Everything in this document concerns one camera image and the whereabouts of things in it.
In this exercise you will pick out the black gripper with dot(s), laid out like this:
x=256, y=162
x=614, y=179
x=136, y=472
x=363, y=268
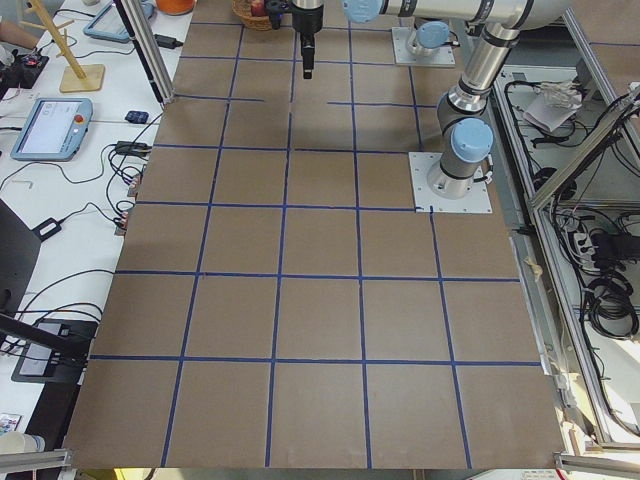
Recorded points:
x=305, y=21

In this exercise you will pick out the red yellow apple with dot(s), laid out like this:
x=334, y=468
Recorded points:
x=257, y=8

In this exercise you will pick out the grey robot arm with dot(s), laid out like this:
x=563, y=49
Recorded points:
x=429, y=36
x=467, y=138

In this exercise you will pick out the woven wicker basket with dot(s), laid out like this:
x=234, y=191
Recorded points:
x=241, y=8

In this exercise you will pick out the orange bucket with lid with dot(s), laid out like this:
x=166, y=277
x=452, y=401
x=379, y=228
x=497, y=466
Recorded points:
x=175, y=7

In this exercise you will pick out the black power adapter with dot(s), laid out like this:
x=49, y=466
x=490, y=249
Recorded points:
x=167, y=42

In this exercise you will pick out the blue teach pendant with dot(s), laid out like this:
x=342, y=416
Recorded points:
x=54, y=130
x=107, y=25

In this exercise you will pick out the wooden stand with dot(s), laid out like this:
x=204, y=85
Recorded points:
x=76, y=77

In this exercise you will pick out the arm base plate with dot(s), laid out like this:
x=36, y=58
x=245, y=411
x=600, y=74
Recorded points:
x=435, y=192
x=408, y=52

